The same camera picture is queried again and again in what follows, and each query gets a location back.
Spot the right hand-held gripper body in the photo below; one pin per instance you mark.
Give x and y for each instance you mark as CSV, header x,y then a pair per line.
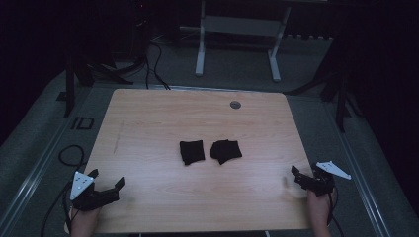
x,y
321,182

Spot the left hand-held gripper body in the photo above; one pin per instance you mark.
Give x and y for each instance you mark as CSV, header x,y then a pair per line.
x,y
94,199

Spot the square black cloth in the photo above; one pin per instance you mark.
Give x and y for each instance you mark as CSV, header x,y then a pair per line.
x,y
192,152

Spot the person's left hand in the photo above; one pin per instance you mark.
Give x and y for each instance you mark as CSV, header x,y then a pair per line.
x,y
84,223

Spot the person's right hand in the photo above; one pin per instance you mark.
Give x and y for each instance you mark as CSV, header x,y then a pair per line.
x,y
318,210

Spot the black metal stand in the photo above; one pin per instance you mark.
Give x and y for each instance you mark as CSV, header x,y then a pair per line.
x,y
69,89
341,98

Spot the grey round table grommet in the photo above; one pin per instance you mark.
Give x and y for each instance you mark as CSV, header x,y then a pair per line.
x,y
235,105

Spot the black power strip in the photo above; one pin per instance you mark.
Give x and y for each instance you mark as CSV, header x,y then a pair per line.
x,y
309,36

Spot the white metal desk frame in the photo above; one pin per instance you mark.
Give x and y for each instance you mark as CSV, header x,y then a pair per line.
x,y
242,25

